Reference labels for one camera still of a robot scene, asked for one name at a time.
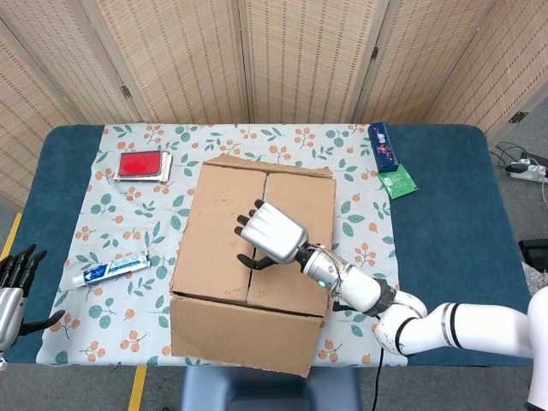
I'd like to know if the white power strip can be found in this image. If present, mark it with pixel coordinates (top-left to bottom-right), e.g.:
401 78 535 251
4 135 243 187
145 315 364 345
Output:
505 156 548 182

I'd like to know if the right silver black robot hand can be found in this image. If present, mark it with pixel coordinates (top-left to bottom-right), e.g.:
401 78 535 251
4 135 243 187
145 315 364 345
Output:
234 199 309 271

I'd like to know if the blue white toothpaste tube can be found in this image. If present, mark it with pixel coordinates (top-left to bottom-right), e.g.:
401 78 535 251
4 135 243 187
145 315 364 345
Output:
71 251 152 288

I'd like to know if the black case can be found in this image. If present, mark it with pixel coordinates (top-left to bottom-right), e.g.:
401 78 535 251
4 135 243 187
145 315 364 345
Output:
518 239 548 271

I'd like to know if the red ink pad tin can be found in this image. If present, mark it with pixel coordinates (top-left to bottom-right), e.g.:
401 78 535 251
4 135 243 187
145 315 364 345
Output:
114 149 174 184

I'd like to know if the woven bamboo folding screen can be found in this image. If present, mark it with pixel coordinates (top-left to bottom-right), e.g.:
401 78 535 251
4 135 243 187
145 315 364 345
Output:
0 0 548 211

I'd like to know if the black floor cable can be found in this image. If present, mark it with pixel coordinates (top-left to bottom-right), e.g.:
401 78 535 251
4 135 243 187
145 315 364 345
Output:
495 142 539 167

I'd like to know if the green sachet packet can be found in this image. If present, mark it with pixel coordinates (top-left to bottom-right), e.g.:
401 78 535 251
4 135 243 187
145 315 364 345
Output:
378 165 419 200

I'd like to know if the cardboard box with red tape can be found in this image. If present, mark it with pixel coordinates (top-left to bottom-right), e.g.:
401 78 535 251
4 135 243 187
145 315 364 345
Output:
169 153 337 378

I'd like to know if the floral print tablecloth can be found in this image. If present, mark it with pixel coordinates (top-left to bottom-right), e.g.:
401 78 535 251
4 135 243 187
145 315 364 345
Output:
36 122 408 368

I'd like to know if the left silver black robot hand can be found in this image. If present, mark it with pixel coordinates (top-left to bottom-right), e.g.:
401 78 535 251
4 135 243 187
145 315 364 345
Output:
0 243 66 352

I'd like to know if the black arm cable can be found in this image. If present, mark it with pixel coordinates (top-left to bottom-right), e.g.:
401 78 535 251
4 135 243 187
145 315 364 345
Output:
370 347 385 411

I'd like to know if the dark blue carton box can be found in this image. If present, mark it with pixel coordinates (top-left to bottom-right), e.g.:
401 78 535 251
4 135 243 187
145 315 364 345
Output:
367 122 402 175

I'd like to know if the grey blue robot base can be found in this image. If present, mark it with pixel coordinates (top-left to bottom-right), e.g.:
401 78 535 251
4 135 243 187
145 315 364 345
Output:
182 366 363 411

